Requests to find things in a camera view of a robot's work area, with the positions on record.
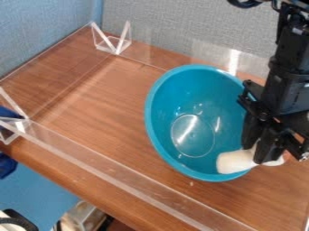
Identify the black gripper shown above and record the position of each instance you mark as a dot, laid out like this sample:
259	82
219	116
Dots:
277	110

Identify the white brown toy mushroom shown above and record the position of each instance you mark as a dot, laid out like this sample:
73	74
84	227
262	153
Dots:
231	162

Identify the blue plastic bowl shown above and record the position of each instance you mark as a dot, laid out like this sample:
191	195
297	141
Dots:
192	119

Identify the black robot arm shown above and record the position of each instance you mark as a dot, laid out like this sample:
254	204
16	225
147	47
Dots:
293	14

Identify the clear acrylic back barrier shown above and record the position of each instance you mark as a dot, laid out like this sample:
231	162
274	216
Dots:
235	62

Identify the clear acrylic barrier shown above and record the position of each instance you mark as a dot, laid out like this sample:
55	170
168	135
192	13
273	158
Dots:
235	62
146	189

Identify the white box under table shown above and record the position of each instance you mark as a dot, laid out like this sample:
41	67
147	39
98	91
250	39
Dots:
81	218

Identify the clear acrylic front barrier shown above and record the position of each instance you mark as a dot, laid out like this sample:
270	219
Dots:
146	189

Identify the black white device corner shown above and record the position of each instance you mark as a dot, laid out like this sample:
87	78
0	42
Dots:
11	217

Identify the clear acrylic corner bracket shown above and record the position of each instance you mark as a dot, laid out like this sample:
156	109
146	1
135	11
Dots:
110	43

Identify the clear acrylic left bracket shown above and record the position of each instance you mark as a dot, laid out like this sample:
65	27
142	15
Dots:
13	119

